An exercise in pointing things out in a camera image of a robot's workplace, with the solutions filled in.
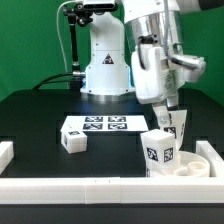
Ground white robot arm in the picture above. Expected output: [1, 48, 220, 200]
[83, 0, 224, 128]

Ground overhead camera bar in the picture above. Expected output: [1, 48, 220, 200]
[83, 0, 116, 10]

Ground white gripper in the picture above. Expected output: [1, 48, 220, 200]
[131, 44, 184, 128]

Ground white sheet with tags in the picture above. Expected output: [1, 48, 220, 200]
[62, 115, 148, 132]

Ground white front fence rail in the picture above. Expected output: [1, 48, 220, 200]
[0, 177, 224, 204]

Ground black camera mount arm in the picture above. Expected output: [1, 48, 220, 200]
[63, 3, 93, 91]

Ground white left fence block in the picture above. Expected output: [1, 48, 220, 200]
[0, 141, 14, 175]

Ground white round stool seat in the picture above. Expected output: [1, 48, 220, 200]
[145, 149, 211, 179]

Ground black cables on table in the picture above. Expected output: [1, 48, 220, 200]
[32, 72, 83, 90]

